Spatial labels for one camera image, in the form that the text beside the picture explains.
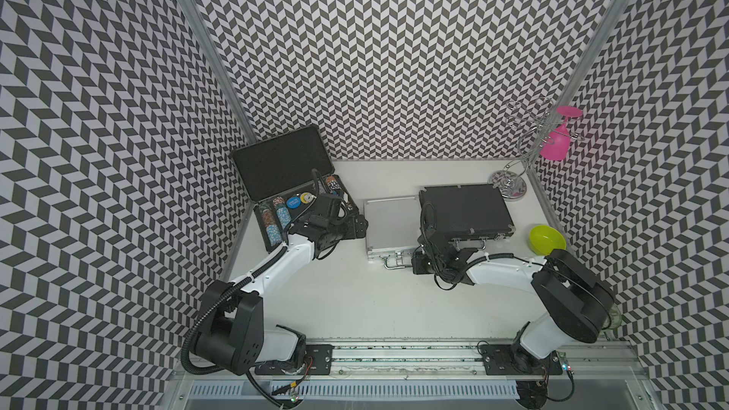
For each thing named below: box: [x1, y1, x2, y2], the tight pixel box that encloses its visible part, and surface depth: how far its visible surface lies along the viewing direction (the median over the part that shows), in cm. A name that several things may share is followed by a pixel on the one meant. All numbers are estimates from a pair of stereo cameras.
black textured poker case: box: [418, 183, 516, 251], surface depth 98 cm
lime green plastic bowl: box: [528, 223, 567, 257], surface depth 95 cm
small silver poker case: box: [363, 195, 423, 270], surface depth 92 cm
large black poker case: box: [230, 124, 359, 254], surface depth 103 cm
